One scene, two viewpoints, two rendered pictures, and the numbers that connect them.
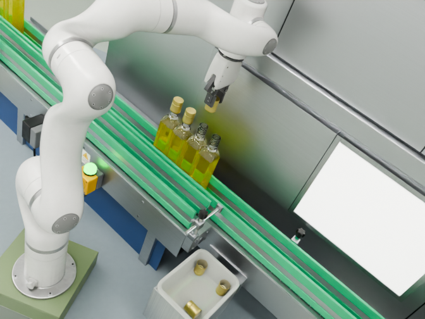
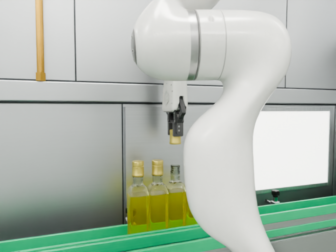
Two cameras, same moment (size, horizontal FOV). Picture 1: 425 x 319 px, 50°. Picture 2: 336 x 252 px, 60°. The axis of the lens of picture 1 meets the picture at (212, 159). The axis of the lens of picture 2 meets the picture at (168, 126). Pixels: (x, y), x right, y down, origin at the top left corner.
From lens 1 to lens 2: 109 cm
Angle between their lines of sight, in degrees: 54
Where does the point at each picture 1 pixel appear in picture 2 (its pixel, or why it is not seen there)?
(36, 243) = not seen: outside the picture
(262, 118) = not seen: hidden behind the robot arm
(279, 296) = (314, 243)
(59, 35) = (175, 6)
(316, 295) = (327, 213)
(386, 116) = not seen: hidden behind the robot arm
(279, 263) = (297, 217)
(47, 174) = (260, 236)
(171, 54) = (70, 151)
